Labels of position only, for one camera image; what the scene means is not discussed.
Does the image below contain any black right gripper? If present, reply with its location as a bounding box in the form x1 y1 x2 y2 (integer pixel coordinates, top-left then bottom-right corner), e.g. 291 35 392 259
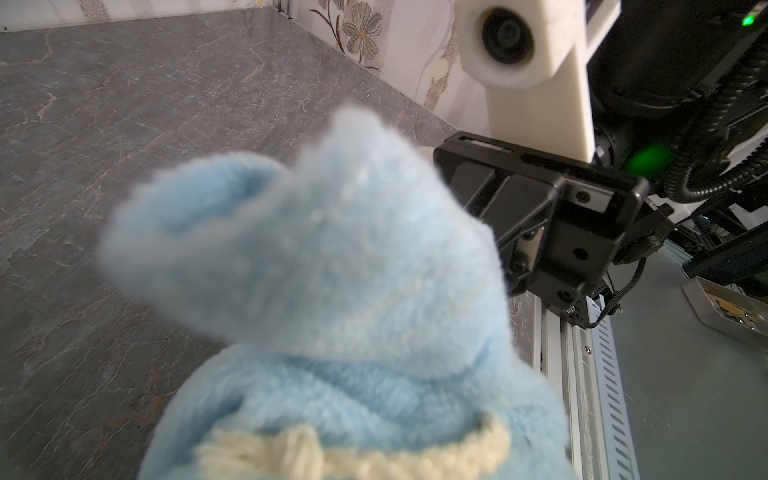
433 132 674 327

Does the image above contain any light blue fleece hoodie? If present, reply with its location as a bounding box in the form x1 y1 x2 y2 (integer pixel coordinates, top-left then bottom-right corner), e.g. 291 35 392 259
98 106 576 479

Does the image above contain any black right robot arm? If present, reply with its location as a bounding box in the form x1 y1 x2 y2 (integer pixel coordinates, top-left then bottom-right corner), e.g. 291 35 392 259
434 1 767 329

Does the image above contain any black corrugated right cable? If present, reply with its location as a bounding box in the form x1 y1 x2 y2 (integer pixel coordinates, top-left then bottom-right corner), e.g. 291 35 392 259
662 35 768 204

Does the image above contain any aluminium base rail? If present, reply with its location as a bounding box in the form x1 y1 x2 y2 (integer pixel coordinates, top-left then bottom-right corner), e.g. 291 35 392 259
532 298 640 480

